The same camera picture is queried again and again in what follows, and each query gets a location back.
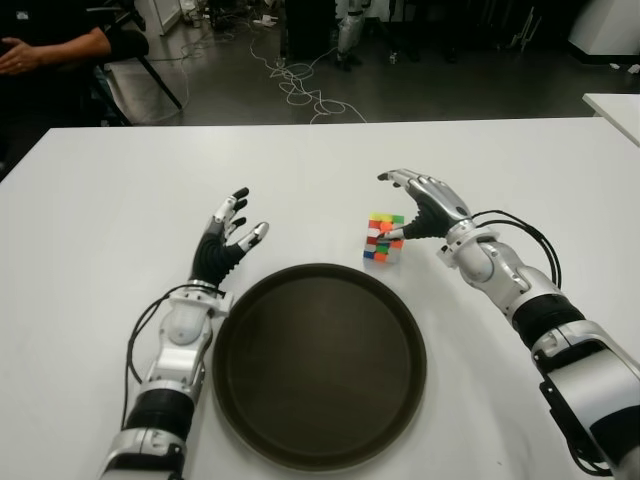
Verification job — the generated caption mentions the white humanoid robot legs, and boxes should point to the white humanoid robot legs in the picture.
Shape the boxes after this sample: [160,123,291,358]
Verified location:
[333,0,371,66]

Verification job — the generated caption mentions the white cabinet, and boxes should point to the white cabinet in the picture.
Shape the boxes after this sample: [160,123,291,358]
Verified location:
[567,0,640,56]

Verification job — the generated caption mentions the black cabinet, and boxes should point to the black cabinet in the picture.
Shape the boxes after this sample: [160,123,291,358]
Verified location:
[284,0,342,61]

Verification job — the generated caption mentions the black chair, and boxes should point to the black chair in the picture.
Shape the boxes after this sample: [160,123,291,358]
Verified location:
[74,29,184,126]

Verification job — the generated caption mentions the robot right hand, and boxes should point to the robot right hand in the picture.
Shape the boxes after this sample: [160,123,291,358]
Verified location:
[377,168,476,242]

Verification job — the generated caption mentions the dark brown round plate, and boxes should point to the dark brown round plate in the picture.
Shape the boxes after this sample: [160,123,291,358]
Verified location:
[212,263,429,459]

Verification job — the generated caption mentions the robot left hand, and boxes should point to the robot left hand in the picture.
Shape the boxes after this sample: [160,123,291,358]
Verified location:
[192,187,271,290]

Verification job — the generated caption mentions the white board panel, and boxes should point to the white board panel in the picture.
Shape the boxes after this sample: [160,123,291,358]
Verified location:
[133,0,184,36]

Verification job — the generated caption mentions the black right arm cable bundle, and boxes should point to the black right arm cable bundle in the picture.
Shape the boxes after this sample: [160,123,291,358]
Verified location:
[472,209,565,292]

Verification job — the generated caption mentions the multicoloured Rubik's cube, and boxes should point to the multicoloured Rubik's cube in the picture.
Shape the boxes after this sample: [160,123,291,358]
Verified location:
[362,213,405,265]

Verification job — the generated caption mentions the white side table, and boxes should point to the white side table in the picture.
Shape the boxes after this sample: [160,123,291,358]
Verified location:
[582,93,640,151]

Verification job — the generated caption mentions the white tangled floor cable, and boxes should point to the white tangled floor cable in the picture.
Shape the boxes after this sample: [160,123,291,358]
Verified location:
[248,34,369,125]

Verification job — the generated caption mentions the seated person in black shirt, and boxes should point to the seated person in black shirt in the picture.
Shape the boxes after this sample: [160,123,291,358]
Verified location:
[0,0,151,169]

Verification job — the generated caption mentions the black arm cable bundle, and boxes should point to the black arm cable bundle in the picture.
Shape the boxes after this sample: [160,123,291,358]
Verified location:
[122,284,177,431]
[472,209,565,292]

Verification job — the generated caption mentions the black left arm cable bundle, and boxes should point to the black left arm cable bundle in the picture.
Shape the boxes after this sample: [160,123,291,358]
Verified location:
[122,284,177,431]

